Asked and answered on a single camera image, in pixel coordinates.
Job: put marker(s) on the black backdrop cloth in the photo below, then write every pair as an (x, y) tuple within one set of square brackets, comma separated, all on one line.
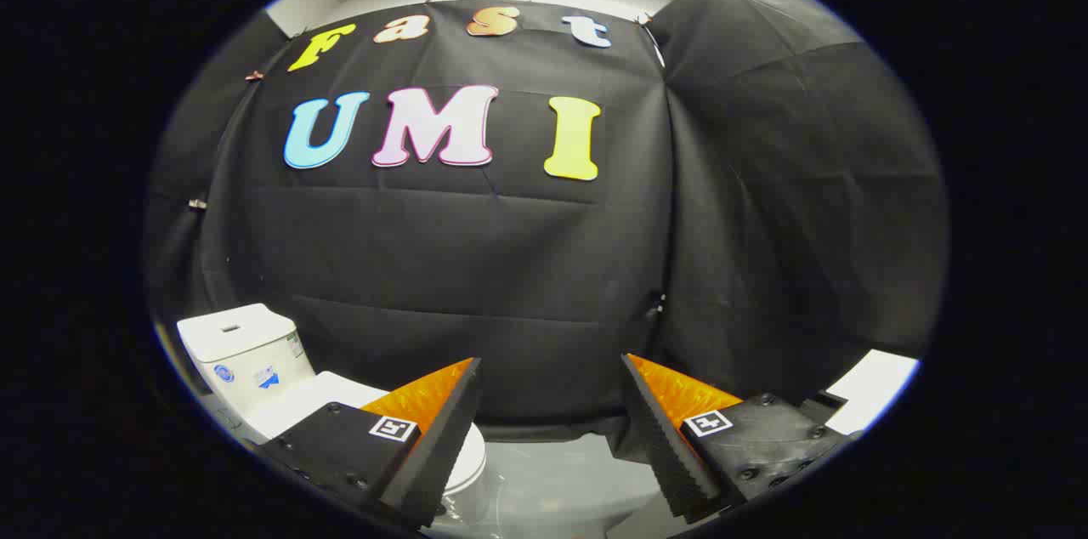
[(476, 267)]

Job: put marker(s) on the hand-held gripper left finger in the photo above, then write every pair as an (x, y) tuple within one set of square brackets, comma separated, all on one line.
[(442, 454)]

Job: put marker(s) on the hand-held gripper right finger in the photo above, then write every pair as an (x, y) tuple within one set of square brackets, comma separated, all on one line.
[(659, 445)]

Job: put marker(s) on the white panel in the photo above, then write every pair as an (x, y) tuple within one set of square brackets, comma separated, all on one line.
[(875, 386)]

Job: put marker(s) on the white toilet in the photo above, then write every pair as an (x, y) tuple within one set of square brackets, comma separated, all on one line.
[(246, 352)]

